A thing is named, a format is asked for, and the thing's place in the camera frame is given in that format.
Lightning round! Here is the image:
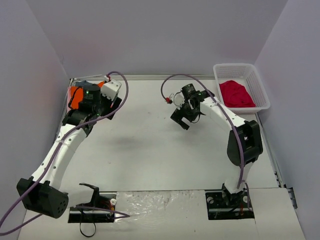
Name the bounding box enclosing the orange t shirt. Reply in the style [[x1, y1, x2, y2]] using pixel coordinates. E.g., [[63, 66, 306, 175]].
[[67, 80, 106, 111]]

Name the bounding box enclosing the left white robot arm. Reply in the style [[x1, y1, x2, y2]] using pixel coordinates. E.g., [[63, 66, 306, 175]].
[[16, 80, 122, 219]]

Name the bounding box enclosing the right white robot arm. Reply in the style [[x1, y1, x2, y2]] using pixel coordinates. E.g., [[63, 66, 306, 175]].
[[166, 83, 263, 207]]

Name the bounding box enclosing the dark blue folded t shirt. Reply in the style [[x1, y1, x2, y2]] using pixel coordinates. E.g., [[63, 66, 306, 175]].
[[74, 80, 92, 88]]

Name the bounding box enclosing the pink folded t shirt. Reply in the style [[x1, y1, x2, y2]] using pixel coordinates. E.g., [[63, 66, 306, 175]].
[[66, 86, 72, 112]]

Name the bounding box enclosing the red t shirt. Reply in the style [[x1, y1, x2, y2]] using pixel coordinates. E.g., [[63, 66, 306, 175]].
[[219, 80, 256, 108]]

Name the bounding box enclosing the white plastic basket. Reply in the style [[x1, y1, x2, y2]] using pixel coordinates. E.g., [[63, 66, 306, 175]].
[[213, 63, 270, 114]]

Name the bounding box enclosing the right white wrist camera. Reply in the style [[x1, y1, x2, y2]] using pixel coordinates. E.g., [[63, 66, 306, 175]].
[[165, 92, 185, 108]]

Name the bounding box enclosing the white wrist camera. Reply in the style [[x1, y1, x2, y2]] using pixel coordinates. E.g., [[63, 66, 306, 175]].
[[100, 79, 122, 101], [165, 92, 185, 108]]

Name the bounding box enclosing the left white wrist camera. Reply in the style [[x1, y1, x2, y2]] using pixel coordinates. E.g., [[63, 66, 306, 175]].
[[100, 79, 122, 101]]

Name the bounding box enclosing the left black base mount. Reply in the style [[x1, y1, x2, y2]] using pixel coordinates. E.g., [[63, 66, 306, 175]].
[[67, 192, 117, 224]]

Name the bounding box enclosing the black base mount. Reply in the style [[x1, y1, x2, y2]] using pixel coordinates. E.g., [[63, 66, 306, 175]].
[[205, 190, 255, 221], [67, 192, 117, 224]]

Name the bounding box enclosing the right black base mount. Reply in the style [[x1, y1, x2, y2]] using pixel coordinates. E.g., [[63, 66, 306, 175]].
[[205, 190, 255, 221]]

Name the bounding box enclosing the thin black cable loop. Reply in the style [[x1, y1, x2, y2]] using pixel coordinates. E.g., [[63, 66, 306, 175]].
[[79, 212, 97, 238]]

